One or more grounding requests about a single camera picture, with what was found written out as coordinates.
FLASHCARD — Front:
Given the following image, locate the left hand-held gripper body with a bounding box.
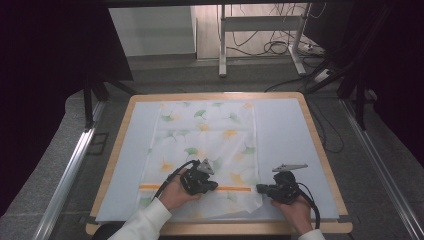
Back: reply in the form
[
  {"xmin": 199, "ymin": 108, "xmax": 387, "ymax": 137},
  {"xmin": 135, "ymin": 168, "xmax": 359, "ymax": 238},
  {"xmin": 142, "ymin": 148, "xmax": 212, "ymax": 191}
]
[{"xmin": 179, "ymin": 158, "xmax": 215, "ymax": 196}]

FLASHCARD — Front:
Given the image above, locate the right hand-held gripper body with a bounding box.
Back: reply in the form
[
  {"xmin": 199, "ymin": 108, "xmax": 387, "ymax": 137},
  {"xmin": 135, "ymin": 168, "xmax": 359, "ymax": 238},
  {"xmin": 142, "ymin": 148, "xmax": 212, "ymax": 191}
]
[{"xmin": 266, "ymin": 163, "xmax": 309, "ymax": 205}]

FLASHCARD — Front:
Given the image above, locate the leaf print mesh laundry bag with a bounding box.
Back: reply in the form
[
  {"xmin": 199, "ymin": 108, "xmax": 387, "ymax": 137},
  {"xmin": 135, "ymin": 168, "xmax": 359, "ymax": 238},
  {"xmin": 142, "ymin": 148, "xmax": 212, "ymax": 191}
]
[{"xmin": 136, "ymin": 100, "xmax": 264, "ymax": 222}]

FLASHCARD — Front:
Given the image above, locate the person's left hand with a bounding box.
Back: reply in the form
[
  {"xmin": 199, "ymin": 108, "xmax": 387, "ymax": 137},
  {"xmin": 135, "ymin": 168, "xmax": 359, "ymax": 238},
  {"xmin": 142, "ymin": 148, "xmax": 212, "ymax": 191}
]
[{"xmin": 158, "ymin": 176, "xmax": 203, "ymax": 212}]

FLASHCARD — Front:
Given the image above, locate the person's right hand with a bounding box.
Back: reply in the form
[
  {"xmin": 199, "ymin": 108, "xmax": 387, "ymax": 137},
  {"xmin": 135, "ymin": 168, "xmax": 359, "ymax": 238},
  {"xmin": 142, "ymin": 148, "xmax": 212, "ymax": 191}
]
[{"xmin": 270, "ymin": 195, "xmax": 314, "ymax": 236}]

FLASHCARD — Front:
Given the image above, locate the wooden table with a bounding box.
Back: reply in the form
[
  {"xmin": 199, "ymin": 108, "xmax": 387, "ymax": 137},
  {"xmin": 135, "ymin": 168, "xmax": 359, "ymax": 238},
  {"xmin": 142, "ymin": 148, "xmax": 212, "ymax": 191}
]
[{"xmin": 85, "ymin": 92, "xmax": 354, "ymax": 236}]

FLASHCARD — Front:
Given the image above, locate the white table mat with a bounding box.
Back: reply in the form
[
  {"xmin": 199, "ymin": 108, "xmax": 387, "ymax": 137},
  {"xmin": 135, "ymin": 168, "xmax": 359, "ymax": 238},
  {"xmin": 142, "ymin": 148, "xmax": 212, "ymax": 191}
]
[{"xmin": 94, "ymin": 98, "xmax": 340, "ymax": 224}]

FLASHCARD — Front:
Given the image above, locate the black metal stand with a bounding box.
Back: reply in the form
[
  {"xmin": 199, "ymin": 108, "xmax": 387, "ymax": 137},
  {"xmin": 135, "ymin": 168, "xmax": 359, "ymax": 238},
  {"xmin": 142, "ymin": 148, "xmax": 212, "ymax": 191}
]
[
  {"xmin": 82, "ymin": 74, "xmax": 138, "ymax": 132},
  {"xmin": 304, "ymin": 4, "xmax": 396, "ymax": 132}
]

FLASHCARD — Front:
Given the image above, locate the white power strip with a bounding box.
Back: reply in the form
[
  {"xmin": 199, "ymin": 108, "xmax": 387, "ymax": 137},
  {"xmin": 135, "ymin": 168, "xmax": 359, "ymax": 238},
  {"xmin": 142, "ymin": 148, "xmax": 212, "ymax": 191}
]
[{"xmin": 313, "ymin": 68, "xmax": 335, "ymax": 84}]

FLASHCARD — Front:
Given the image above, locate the white board panel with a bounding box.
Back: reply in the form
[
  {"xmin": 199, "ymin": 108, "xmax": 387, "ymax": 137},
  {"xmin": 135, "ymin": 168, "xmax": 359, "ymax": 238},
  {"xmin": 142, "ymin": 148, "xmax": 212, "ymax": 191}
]
[{"xmin": 108, "ymin": 5, "xmax": 198, "ymax": 58}]

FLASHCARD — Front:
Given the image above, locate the dark curtain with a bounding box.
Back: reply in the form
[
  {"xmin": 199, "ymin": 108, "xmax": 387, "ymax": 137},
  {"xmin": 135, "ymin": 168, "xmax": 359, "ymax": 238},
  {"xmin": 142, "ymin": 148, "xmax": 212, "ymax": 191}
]
[
  {"xmin": 301, "ymin": 0, "xmax": 424, "ymax": 169},
  {"xmin": 0, "ymin": 0, "xmax": 134, "ymax": 218}
]

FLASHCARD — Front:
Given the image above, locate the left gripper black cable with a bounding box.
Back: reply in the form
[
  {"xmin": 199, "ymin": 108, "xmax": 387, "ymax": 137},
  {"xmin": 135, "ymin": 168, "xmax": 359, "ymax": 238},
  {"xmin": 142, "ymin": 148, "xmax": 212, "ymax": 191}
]
[{"xmin": 151, "ymin": 159, "xmax": 201, "ymax": 203}]

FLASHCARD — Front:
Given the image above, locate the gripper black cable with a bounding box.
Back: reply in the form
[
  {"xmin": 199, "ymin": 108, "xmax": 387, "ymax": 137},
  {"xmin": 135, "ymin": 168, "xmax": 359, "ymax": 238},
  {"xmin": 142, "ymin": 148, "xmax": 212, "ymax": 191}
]
[
  {"xmin": 151, "ymin": 159, "xmax": 201, "ymax": 203},
  {"xmin": 297, "ymin": 181, "xmax": 322, "ymax": 230}
]

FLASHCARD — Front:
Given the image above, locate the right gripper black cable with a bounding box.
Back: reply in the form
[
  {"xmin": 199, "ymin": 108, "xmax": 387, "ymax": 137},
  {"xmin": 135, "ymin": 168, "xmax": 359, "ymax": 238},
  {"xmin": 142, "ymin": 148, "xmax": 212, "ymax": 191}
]
[{"xmin": 297, "ymin": 181, "xmax": 322, "ymax": 230}]

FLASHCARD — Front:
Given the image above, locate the black floor cable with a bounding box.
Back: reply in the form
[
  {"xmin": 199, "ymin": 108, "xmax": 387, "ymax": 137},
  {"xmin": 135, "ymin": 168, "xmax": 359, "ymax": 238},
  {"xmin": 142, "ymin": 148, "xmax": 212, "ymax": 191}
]
[{"xmin": 264, "ymin": 75, "xmax": 345, "ymax": 155}]

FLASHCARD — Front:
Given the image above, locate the aluminium floor rail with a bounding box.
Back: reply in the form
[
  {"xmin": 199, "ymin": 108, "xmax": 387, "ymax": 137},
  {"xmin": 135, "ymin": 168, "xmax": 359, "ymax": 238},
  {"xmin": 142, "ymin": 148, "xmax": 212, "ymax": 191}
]
[
  {"xmin": 32, "ymin": 99, "xmax": 107, "ymax": 240},
  {"xmin": 339, "ymin": 98, "xmax": 424, "ymax": 240}
]

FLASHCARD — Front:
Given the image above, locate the tangle of black cables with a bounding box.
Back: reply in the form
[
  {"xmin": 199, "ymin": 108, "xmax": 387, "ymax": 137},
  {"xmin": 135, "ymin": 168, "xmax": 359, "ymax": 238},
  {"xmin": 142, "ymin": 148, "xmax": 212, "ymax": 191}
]
[{"xmin": 229, "ymin": 3, "xmax": 326, "ymax": 58}]

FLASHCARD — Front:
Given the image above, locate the white metal desk frame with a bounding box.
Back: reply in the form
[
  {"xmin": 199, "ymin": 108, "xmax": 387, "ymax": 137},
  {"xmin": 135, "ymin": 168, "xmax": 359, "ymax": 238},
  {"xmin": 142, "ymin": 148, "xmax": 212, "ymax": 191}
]
[{"xmin": 218, "ymin": 3, "xmax": 312, "ymax": 78}]

